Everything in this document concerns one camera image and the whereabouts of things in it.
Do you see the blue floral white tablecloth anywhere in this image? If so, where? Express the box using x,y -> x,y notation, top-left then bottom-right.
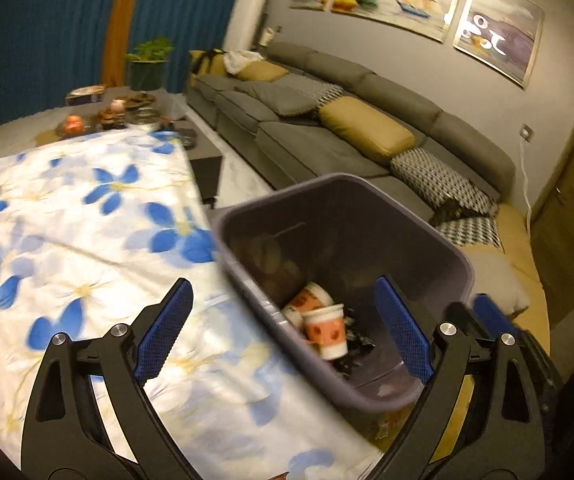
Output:
0,130 -> 380,479

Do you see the green potted plant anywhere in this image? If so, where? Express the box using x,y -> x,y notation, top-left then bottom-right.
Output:
127,37 -> 174,92

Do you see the white charging cable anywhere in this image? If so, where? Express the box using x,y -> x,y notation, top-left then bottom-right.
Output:
518,135 -> 534,226

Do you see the mustard cushion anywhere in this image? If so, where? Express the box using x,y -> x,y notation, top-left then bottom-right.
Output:
236,60 -> 289,82
319,96 -> 415,166

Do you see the far black white patterned cushion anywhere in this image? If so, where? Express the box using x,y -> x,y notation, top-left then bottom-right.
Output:
275,73 -> 345,108

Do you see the black white patterned cushion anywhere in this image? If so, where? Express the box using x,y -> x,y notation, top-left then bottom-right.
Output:
390,148 -> 498,226
275,73 -> 345,108

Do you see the wall power socket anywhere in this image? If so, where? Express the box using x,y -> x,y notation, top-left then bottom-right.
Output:
519,125 -> 534,143

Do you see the flat box on table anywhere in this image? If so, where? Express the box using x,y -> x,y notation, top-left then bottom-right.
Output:
65,84 -> 106,106

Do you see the black plastic bag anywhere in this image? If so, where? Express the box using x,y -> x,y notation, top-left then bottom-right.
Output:
333,309 -> 376,379

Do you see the white cloth on sofa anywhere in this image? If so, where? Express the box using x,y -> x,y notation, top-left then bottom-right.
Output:
223,50 -> 265,76

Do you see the dark purple trash bin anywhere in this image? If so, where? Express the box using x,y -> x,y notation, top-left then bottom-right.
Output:
212,174 -> 473,413

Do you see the far mustard cushion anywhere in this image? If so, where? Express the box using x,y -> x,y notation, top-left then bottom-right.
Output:
236,60 -> 289,82

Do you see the orange fruit ornament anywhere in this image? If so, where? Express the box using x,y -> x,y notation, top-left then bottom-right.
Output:
60,115 -> 86,136

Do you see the dark coffee table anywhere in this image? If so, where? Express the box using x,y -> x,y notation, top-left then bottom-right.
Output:
0,87 -> 224,208

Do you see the grey sectional sofa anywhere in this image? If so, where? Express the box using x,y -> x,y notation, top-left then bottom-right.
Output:
186,40 -> 517,221

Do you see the dark grey cushion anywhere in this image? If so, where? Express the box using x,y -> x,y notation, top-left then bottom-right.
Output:
236,81 -> 317,117

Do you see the blue window curtain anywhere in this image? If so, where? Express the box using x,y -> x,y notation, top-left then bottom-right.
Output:
0,0 -> 234,125

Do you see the near mustard cushion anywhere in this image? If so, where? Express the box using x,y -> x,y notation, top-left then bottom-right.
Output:
319,96 -> 415,166

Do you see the white standing air conditioner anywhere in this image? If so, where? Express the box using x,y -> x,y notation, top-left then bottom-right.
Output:
222,0 -> 266,51

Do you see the right purple landscape painting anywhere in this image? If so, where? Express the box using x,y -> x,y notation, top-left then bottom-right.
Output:
453,0 -> 544,89

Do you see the orange curtain strip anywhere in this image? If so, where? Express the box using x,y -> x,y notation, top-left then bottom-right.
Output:
101,0 -> 136,88

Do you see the light grey cushion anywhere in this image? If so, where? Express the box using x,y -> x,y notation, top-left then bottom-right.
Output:
462,245 -> 530,318

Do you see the near black white patterned cushion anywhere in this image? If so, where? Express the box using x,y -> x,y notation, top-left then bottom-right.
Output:
390,148 -> 498,226

